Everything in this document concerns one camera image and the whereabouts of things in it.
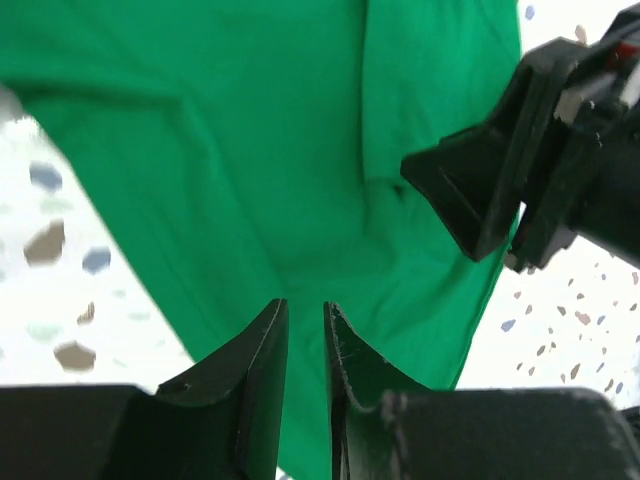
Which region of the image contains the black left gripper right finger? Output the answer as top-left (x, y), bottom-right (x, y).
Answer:
top-left (324, 302), bottom-right (500, 479)

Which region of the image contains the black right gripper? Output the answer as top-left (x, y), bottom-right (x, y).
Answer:
top-left (401, 5), bottom-right (639, 272)

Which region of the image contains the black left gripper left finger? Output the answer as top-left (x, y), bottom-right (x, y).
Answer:
top-left (100, 299), bottom-right (289, 479)

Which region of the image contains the green t-shirt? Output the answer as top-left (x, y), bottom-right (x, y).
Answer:
top-left (1, 1), bottom-right (520, 479)

